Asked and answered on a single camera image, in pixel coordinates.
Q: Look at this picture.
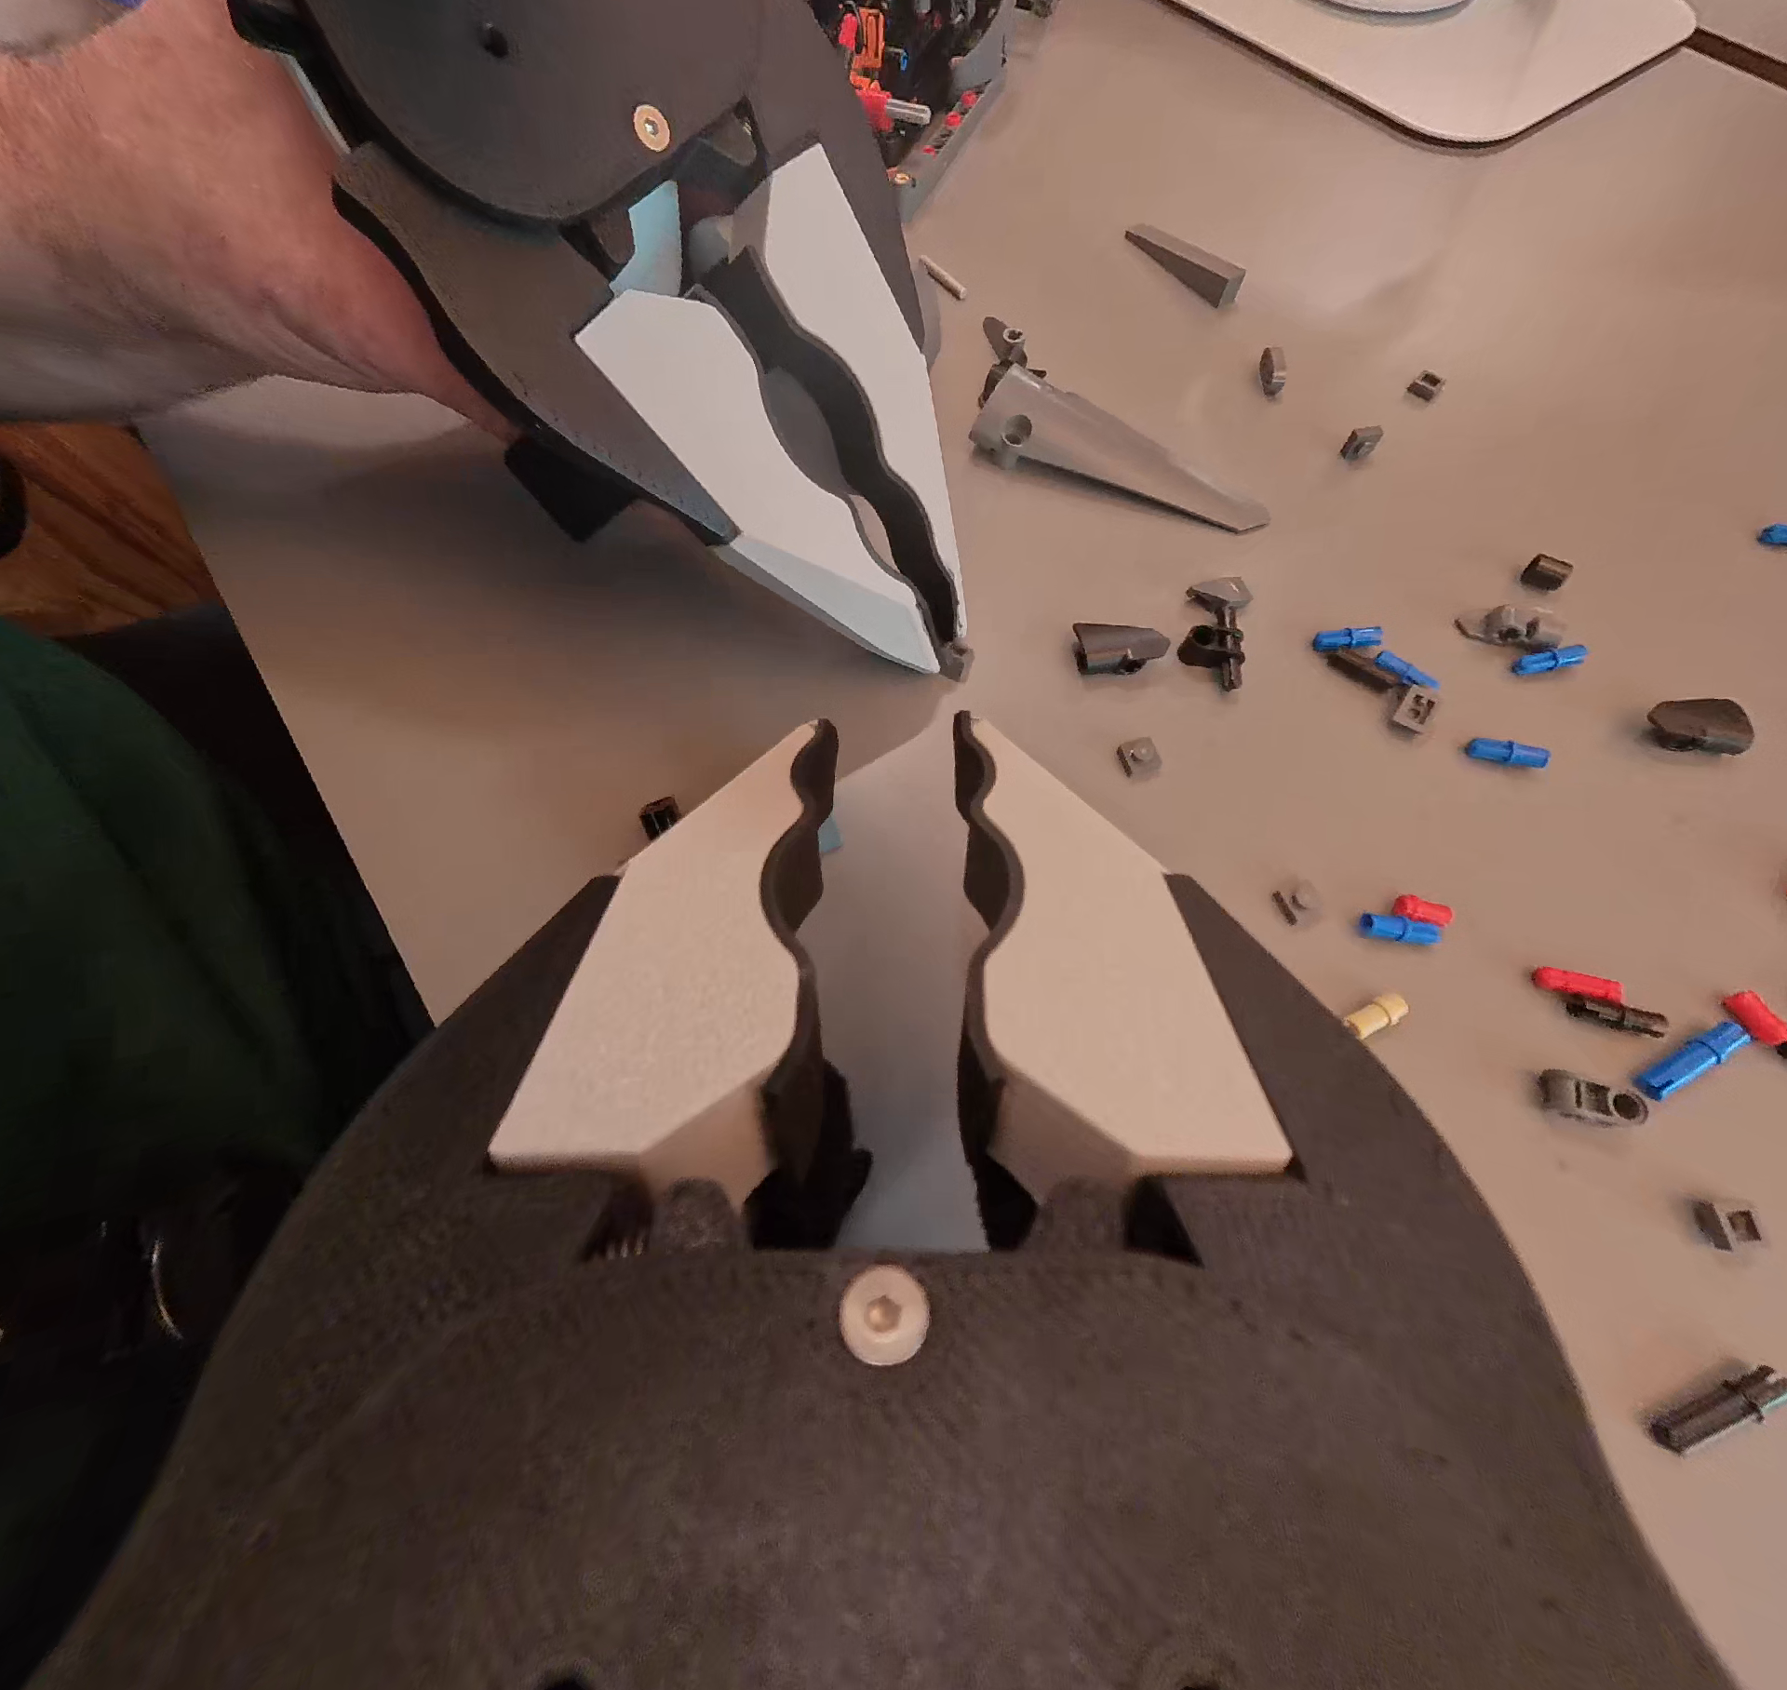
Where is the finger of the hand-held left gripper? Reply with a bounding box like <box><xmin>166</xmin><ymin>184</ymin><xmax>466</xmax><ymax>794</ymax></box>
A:
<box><xmin>628</xmin><ymin>141</ymin><xmax>975</xmax><ymax>653</ymax></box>
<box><xmin>574</xmin><ymin>292</ymin><xmax>943</xmax><ymax>678</ymax></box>

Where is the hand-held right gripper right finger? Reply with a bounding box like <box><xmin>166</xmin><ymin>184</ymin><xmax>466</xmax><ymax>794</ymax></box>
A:
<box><xmin>952</xmin><ymin>710</ymin><xmax>1299</xmax><ymax>1213</ymax></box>

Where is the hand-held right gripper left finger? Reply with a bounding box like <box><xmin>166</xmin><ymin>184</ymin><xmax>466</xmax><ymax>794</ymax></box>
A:
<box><xmin>486</xmin><ymin>717</ymin><xmax>859</xmax><ymax>1194</ymax></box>

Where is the partly built grey lego model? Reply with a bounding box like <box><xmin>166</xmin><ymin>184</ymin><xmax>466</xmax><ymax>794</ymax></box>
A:
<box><xmin>776</xmin><ymin>0</ymin><xmax>1066</xmax><ymax>214</ymax></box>

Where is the large grey lego wing panel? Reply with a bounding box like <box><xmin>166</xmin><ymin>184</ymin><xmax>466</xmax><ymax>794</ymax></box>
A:
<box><xmin>973</xmin><ymin>363</ymin><xmax>1275</xmax><ymax>535</ymax></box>

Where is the dark grey lego wedge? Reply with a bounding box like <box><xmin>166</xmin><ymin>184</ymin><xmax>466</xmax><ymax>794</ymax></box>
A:
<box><xmin>1124</xmin><ymin>225</ymin><xmax>1246</xmax><ymax>310</ymax></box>

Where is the black lego connector grey tile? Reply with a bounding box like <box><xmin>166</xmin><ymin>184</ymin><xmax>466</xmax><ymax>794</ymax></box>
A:
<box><xmin>1177</xmin><ymin>578</ymin><xmax>1256</xmax><ymax>696</ymax></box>

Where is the dark grey lego pin connector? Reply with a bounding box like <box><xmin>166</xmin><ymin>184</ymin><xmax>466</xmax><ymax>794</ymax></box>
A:
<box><xmin>1539</xmin><ymin>1068</ymin><xmax>1651</xmax><ymax>1133</ymax></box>

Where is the long blue lego pin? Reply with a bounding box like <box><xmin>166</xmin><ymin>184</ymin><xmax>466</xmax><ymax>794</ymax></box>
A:
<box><xmin>1633</xmin><ymin>1018</ymin><xmax>1756</xmax><ymax>1105</ymax></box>

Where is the dark curved lego piece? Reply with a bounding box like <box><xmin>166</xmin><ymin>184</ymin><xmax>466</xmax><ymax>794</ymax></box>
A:
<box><xmin>1645</xmin><ymin>696</ymin><xmax>1756</xmax><ymax>758</ymax></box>

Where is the long black lego pin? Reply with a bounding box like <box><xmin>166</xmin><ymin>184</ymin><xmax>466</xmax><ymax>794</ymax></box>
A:
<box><xmin>1650</xmin><ymin>1362</ymin><xmax>1787</xmax><ymax>1458</ymax></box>

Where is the person's left hand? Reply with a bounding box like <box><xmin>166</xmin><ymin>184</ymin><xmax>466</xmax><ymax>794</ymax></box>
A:
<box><xmin>0</xmin><ymin>0</ymin><xmax>520</xmax><ymax>443</ymax></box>

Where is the grey flat stand base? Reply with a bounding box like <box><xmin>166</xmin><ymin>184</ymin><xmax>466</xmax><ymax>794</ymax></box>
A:
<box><xmin>1088</xmin><ymin>0</ymin><xmax>1698</xmax><ymax>153</ymax></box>

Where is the black strap with metal clip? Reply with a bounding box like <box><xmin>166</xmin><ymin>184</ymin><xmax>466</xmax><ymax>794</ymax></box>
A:
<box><xmin>0</xmin><ymin>1202</ymin><xmax>304</xmax><ymax>1398</ymax></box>

